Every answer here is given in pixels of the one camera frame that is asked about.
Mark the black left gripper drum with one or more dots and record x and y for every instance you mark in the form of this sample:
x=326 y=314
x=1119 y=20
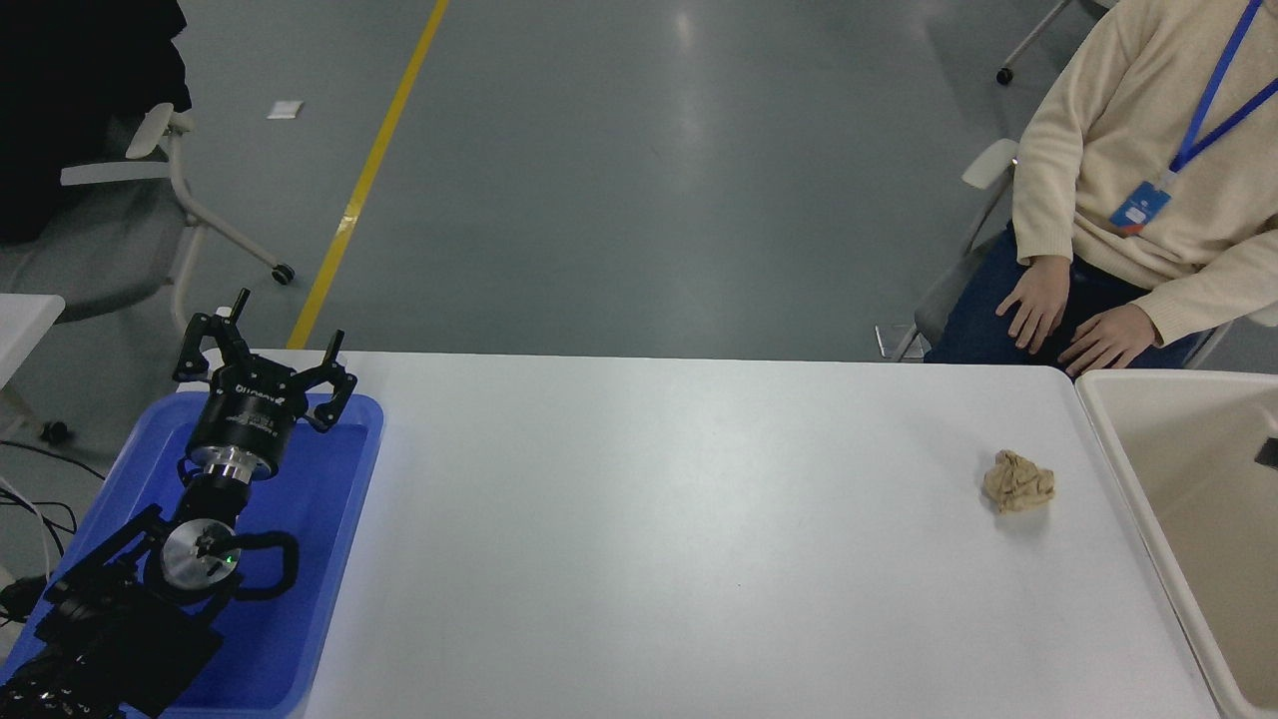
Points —
x=245 y=419

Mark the person's right hand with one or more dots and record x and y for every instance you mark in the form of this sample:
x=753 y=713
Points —
x=1038 y=300

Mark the person's left hand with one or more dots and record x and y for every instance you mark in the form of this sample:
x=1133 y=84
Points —
x=1108 y=342

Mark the blue plastic tray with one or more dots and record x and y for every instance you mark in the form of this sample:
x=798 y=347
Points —
x=319 y=519

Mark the grey white office chair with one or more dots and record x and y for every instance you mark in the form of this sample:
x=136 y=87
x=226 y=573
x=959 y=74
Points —
x=100 y=250

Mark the small white side table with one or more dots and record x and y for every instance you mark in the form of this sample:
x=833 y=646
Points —
x=20 y=325

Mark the white paper scrap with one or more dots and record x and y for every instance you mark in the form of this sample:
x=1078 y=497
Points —
x=285 y=110

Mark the black jacket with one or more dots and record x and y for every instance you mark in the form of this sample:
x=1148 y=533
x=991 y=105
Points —
x=60 y=80

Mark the person's grey chair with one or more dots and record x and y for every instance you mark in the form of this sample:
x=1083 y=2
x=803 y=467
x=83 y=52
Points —
x=988 y=165

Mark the crumpled tan paper ball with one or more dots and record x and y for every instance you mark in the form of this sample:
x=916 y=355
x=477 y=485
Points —
x=1018 y=482

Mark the grey chair leg with caster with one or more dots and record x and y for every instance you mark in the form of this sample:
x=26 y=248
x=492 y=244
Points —
x=1028 y=45

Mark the person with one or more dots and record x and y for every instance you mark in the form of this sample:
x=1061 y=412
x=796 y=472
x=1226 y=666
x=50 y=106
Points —
x=1108 y=110

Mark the large pale bin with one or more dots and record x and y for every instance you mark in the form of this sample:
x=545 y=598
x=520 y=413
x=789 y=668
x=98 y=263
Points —
x=1198 y=519

